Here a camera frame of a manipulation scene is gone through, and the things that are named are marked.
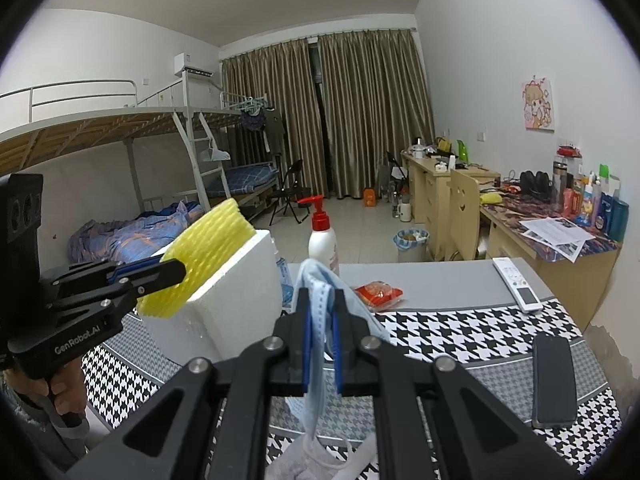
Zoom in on printed paper sheets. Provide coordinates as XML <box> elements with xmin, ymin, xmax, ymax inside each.
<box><xmin>519</xmin><ymin>216</ymin><xmax>596</xmax><ymax>262</ymax></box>

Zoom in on red snack packet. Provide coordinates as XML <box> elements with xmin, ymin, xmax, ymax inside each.
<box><xmin>354</xmin><ymin>281</ymin><xmax>405</xmax><ymax>308</ymax></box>

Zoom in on wooden desk with patterned cover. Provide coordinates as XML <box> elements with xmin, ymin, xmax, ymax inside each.
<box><xmin>480</xmin><ymin>192</ymin><xmax>623</xmax><ymax>331</ymax></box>

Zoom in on blue printed plastic packet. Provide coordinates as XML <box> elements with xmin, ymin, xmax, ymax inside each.
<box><xmin>272</xmin><ymin>240</ymin><xmax>296</xmax><ymax>306</ymax></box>

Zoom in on light wooden drawer desk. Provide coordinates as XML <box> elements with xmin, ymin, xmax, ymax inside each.
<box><xmin>400</xmin><ymin>152</ymin><xmax>501</xmax><ymax>233</ymax></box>

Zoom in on black smartphone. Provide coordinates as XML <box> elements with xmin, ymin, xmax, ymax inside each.
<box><xmin>531</xmin><ymin>334</ymin><xmax>577</xmax><ymax>429</ymax></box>

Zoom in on white foam box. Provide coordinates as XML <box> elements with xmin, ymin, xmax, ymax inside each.
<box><xmin>142</xmin><ymin>230</ymin><xmax>283</xmax><ymax>366</ymax></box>

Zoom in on blue checked mattress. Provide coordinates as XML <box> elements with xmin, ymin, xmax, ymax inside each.
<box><xmin>205</xmin><ymin>162</ymin><xmax>278</xmax><ymax>198</ymax></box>

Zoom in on light wooden chair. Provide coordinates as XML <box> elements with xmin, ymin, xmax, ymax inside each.
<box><xmin>447</xmin><ymin>167</ymin><xmax>483</xmax><ymax>261</ymax></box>

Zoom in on person's left forearm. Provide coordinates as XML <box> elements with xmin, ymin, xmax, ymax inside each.
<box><xmin>0</xmin><ymin>385</ymin><xmax>92</xmax><ymax>472</ymax></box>

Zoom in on cartoon wall poster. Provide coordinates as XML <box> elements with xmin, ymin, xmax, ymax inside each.
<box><xmin>522</xmin><ymin>77</ymin><xmax>556</xmax><ymax>132</ymax></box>

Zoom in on white lotion pump bottle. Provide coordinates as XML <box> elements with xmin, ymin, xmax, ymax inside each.
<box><xmin>297</xmin><ymin>195</ymin><xmax>341</xmax><ymax>278</ymax></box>

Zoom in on white bunk bed ladder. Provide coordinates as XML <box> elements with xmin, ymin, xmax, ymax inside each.
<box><xmin>172</xmin><ymin>110</ymin><xmax>233</xmax><ymax>212</ymax></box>

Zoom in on white remote control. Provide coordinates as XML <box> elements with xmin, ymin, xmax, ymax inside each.
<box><xmin>492</xmin><ymin>257</ymin><xmax>542</xmax><ymax>313</ymax></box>

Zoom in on houndstooth table cloth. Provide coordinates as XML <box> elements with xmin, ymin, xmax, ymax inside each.
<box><xmin>82</xmin><ymin>257</ymin><xmax>626</xmax><ymax>480</ymax></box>

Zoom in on white metal bunk bed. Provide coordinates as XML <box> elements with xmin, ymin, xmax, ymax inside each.
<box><xmin>220</xmin><ymin>90</ymin><xmax>282</xmax><ymax>213</ymax></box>
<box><xmin>0</xmin><ymin>79</ymin><xmax>231</xmax><ymax>263</ymax></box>

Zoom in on group of toiletry bottles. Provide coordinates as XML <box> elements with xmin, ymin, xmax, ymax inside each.
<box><xmin>552</xmin><ymin>162</ymin><xmax>630</xmax><ymax>241</ymax></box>

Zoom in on white air conditioner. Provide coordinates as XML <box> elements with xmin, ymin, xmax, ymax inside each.
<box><xmin>172</xmin><ymin>52</ymin><xmax>215</xmax><ymax>77</ymax></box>

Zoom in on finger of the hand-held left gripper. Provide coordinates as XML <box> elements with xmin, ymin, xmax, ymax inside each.
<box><xmin>39</xmin><ymin>259</ymin><xmax>163</xmax><ymax>295</ymax></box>
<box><xmin>47</xmin><ymin>258</ymin><xmax>187</xmax><ymax>318</ymax></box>

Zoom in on blue lined trash bin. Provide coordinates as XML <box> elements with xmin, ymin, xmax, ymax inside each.
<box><xmin>396</xmin><ymin>228</ymin><xmax>431</xmax><ymax>262</ymax></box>

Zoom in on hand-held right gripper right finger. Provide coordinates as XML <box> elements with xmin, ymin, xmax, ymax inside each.
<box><xmin>330</xmin><ymin>287</ymin><xmax>583</xmax><ymax>480</ymax></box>

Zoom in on yellow foam net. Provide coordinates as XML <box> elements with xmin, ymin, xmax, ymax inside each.
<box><xmin>136</xmin><ymin>197</ymin><xmax>257</xmax><ymax>319</ymax></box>

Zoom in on brown curtain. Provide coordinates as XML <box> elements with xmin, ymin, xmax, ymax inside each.
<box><xmin>221</xmin><ymin>37</ymin><xmax>323</xmax><ymax>201</ymax></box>
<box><xmin>317</xmin><ymin>29</ymin><xmax>436</xmax><ymax>201</ymax></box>

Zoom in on blue checked quilt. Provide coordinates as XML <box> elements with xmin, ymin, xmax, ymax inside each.
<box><xmin>67</xmin><ymin>201</ymin><xmax>206</xmax><ymax>265</ymax></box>

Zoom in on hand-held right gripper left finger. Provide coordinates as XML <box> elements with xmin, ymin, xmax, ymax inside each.
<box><xmin>65</xmin><ymin>280</ymin><xmax>315</xmax><ymax>480</ymax></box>

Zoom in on blue face mask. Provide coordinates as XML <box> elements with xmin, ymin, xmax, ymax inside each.
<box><xmin>290</xmin><ymin>259</ymin><xmax>393</xmax><ymax>467</ymax></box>

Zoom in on person's left hand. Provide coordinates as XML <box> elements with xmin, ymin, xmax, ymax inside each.
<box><xmin>5</xmin><ymin>357</ymin><xmax>87</xmax><ymax>428</ymax></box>

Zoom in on black folding chair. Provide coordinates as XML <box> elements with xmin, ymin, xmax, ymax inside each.
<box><xmin>270</xmin><ymin>160</ymin><xmax>313</xmax><ymax>226</ymax></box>

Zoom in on dark hanging clothes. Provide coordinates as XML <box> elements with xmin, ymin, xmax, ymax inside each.
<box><xmin>240</xmin><ymin>107</ymin><xmax>287</xmax><ymax>153</ymax></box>

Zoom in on pale grey cloth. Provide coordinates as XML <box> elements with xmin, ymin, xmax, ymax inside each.
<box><xmin>265</xmin><ymin>430</ymin><xmax>381</xmax><ymax>480</ymax></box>

